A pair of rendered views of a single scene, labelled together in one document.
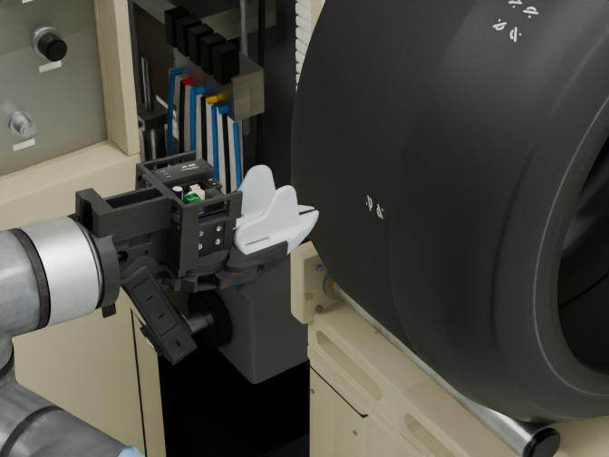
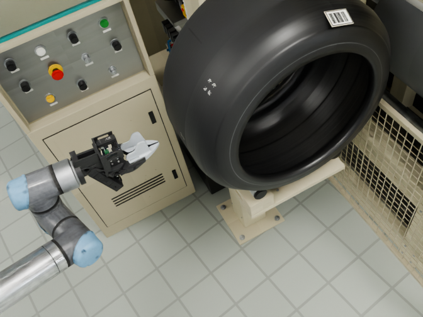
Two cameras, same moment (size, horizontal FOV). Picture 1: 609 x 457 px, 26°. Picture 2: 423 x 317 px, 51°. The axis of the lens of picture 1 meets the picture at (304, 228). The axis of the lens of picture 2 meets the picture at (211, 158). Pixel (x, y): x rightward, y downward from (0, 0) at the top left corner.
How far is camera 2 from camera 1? 0.48 m
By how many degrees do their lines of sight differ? 21
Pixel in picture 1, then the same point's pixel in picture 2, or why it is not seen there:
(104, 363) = (156, 136)
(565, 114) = (227, 119)
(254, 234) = (132, 156)
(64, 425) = (68, 224)
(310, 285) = not seen: hidden behind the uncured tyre
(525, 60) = (212, 102)
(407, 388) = not seen: hidden behind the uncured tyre
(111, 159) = (145, 77)
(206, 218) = (112, 156)
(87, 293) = (73, 184)
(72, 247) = (66, 172)
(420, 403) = not seen: hidden behind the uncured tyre
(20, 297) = (51, 190)
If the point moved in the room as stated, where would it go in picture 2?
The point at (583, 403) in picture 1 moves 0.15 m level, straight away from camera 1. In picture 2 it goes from (265, 187) to (282, 147)
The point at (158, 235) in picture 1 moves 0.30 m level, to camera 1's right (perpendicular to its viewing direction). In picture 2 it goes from (97, 162) to (222, 164)
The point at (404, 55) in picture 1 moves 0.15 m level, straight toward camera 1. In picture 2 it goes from (182, 91) to (165, 140)
